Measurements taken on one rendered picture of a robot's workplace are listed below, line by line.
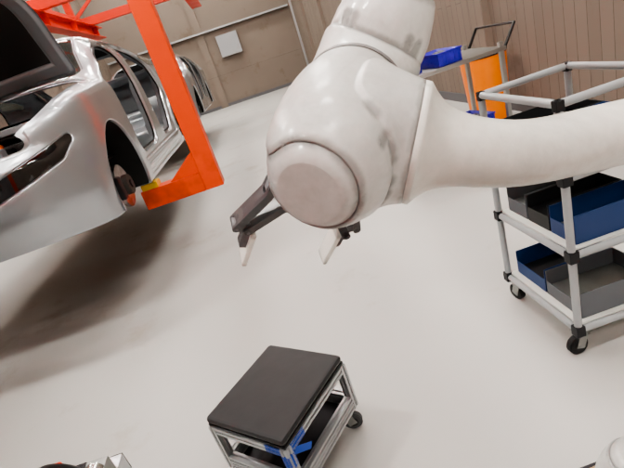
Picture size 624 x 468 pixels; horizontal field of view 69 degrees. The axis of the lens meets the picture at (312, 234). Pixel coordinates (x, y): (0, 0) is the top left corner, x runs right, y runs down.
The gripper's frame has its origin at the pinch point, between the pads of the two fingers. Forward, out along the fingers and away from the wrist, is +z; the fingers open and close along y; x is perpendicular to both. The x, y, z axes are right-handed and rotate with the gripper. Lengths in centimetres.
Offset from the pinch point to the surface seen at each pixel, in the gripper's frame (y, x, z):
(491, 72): 329, 311, 96
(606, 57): 339, 221, 28
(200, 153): 42, 259, 188
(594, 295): 139, 14, 44
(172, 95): 19, 284, 153
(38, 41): -70, 283, 124
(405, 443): 72, -9, 98
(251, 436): 17, 2, 97
